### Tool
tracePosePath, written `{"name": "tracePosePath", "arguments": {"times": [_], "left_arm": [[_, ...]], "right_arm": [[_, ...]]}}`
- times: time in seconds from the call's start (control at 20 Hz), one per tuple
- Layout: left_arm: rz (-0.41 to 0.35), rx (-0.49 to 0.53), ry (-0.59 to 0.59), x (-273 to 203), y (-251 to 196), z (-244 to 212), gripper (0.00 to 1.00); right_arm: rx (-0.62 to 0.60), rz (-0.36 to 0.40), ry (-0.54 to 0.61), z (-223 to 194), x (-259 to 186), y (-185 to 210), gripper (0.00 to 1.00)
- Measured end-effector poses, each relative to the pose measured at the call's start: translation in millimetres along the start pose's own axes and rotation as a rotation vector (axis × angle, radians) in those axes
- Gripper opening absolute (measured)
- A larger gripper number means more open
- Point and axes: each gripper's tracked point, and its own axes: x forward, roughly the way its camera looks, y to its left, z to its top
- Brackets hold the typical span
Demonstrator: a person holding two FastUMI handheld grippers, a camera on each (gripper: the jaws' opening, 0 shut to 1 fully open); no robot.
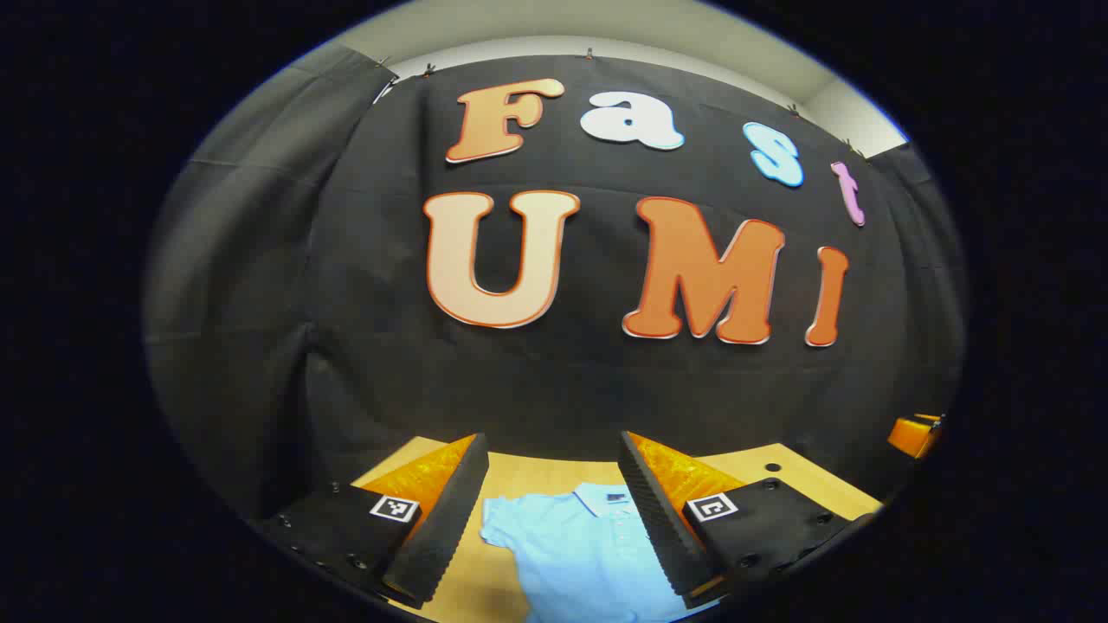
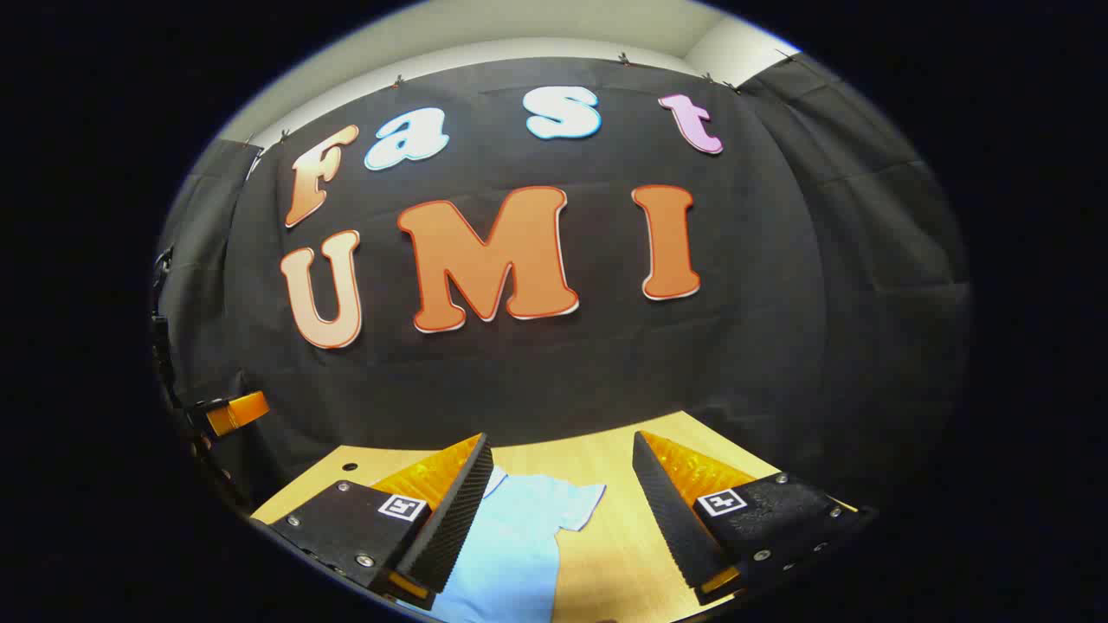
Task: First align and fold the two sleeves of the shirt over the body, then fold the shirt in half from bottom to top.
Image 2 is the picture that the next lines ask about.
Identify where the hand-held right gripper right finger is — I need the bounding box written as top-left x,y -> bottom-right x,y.
632,430 -> 878,607

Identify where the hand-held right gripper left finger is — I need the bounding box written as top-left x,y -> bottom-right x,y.
251,433 -> 494,611

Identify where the light blue polo T-shirt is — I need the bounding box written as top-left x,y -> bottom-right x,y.
415,466 -> 607,623

